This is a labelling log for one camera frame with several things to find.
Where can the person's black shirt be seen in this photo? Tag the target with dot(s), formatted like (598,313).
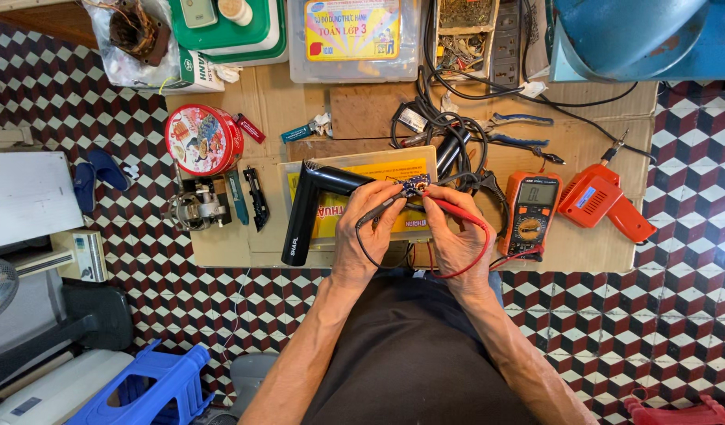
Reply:
(410,354)

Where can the white appliance casing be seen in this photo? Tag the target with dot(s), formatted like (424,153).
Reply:
(55,389)

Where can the orange soldering gun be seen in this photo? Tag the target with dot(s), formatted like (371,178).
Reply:
(598,198)

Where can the black power adapter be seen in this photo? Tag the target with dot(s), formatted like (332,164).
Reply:
(412,119)

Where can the crumpled white tissue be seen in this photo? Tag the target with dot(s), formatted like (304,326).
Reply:
(228,73)

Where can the black plastic housing part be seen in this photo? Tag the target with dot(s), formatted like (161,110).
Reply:
(256,198)

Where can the white air conditioner unit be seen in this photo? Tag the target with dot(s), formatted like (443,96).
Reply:
(73,254)

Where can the brown wooden board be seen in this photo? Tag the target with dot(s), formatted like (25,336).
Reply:
(362,109)

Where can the blue circuit board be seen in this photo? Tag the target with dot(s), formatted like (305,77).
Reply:
(417,182)

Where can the small red packet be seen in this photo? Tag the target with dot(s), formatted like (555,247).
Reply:
(250,128)

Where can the red round cookie tin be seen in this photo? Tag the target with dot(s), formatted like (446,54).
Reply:
(202,140)

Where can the black cylindrical nozzle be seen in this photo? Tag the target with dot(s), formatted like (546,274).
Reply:
(452,152)

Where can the white cylindrical bottle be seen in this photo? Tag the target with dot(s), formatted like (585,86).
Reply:
(235,10)

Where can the white rectangular device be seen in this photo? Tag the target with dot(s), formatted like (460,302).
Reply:
(197,12)

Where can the grey power strip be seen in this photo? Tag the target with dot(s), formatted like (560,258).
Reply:
(506,41)

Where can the small blue tube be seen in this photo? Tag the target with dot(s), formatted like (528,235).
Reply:
(296,133)

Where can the black alligator clip lead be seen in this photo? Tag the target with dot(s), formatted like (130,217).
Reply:
(550,156)

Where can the black plastic casing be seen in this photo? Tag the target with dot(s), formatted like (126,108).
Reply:
(100,313)

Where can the orange digital multimeter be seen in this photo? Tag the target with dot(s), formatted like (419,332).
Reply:
(531,212)

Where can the red plastic stool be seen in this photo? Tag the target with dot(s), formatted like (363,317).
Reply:
(675,413)

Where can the brown cardboard sheet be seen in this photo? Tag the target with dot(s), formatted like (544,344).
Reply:
(587,254)

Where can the plastic bag with motor stator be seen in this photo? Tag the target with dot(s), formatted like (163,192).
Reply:
(135,41)

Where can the white and green carton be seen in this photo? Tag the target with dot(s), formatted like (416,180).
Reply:
(200,74)

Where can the white plug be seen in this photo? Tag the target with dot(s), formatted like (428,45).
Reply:
(533,89)

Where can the clear box with yellow label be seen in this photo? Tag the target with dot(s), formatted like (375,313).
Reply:
(398,165)

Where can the green and white plastic container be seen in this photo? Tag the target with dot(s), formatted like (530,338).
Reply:
(244,41)

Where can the grey plastic stool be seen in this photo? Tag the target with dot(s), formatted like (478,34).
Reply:
(250,378)

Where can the small white tissue scrap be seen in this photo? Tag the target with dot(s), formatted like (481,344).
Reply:
(322,124)

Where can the person's right hand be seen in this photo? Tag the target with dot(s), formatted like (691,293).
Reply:
(463,248)

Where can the brown wooden furniture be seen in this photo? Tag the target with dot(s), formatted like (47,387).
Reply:
(49,20)

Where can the black multimeter probe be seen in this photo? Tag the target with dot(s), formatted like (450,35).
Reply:
(381,210)

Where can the white board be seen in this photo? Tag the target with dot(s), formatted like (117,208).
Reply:
(26,198)

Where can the blue plastic stool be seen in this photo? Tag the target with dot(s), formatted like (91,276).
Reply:
(156,383)

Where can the red multimeter probe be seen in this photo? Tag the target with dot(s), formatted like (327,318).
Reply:
(454,211)

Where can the clear box with colourful label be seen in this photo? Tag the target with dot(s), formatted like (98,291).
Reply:
(353,35)

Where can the wooden box of parts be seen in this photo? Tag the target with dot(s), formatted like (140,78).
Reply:
(466,35)

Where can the blue slipper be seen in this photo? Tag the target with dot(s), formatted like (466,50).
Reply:
(84,186)
(107,168)

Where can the person's left hand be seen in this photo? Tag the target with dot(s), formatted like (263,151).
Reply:
(362,242)

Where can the metal motor assembly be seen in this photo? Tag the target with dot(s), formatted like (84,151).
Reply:
(196,206)

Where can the black hair dryer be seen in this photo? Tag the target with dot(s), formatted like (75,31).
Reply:
(306,206)

